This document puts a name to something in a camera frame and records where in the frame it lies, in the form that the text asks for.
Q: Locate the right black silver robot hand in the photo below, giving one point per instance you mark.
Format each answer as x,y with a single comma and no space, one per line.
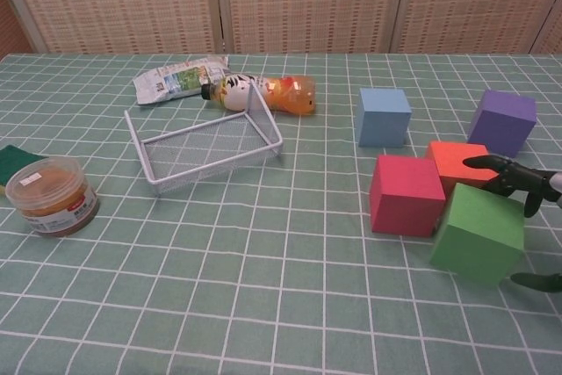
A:
518,179

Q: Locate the purple foam cube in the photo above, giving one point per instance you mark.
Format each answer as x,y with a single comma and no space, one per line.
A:
500,122

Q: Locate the green foam cube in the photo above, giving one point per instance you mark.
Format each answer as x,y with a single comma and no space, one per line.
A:
478,234

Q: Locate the orange foam cube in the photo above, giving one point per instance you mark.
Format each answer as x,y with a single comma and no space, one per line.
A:
452,160

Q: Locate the light blue foam cube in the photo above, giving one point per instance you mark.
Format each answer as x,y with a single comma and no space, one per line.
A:
382,118

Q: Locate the pink foam cube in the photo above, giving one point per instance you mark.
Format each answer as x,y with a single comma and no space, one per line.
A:
406,197

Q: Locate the orange drink plastic bottle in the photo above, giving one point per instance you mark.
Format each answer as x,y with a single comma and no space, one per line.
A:
285,94

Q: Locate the green checked tablecloth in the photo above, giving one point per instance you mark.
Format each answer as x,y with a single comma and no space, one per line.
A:
263,283

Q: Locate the bamboo folding screen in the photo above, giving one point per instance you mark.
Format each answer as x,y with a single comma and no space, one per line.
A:
307,2

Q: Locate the white printed snack packet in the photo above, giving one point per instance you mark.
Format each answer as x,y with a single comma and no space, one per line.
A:
171,81

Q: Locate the clear jar with brown paste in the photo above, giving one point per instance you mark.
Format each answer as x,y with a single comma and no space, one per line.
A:
52,204

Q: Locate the green yellow scrub sponge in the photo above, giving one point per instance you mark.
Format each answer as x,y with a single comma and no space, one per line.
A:
11,160

